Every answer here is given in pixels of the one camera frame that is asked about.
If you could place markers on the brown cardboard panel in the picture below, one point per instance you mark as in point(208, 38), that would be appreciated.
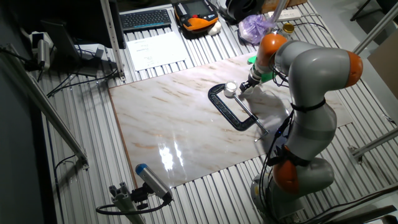
point(385, 65)

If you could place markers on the black metal C-clamp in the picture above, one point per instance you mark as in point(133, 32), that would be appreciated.
point(227, 112)

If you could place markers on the black keyboard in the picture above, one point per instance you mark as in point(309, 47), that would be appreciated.
point(145, 20)

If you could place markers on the black round spool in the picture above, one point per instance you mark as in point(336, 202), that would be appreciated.
point(239, 7)

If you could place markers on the orange and black teach pendant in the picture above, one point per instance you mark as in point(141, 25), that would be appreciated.
point(196, 15)

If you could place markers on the gold round jar cap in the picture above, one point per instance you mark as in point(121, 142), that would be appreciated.
point(288, 28)

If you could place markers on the white power strip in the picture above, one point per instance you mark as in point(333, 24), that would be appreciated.
point(284, 14)

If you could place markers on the marble pattern board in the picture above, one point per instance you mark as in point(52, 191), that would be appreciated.
point(174, 124)

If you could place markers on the short aluminium profile stand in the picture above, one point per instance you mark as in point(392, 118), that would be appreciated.
point(124, 202)

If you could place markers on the long diagonal aluminium beam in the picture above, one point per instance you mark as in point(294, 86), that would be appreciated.
point(46, 105)

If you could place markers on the silver camera on bracket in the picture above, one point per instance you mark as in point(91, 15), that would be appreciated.
point(43, 51)

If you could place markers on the black monitor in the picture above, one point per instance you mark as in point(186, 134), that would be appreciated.
point(62, 15)

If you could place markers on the tall aluminium post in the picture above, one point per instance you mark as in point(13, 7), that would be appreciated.
point(373, 31)

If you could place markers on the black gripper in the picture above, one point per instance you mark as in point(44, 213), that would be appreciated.
point(251, 81)

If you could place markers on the black tablet stand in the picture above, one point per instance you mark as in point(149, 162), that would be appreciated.
point(60, 40)

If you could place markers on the small white plastic jar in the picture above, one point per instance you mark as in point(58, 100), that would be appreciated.
point(230, 88)

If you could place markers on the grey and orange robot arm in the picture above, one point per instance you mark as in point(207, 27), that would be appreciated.
point(314, 74)

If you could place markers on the low aluminium beam with bracket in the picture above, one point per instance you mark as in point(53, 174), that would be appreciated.
point(376, 143)

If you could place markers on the printed white paper sheet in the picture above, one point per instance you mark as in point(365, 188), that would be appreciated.
point(155, 51)

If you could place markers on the purple plastic bag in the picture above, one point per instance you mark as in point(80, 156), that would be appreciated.
point(253, 28)

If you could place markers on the upright aluminium profile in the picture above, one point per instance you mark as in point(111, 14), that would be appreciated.
point(112, 40)

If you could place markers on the aluminium post by power strip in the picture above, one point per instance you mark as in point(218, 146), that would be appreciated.
point(278, 12)

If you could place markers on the brown cardboard box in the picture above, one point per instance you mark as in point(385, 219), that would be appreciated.
point(273, 3)

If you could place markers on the silver camera with blue cap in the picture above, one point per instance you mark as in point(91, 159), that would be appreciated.
point(152, 180)

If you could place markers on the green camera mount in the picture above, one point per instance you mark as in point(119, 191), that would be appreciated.
point(266, 77)

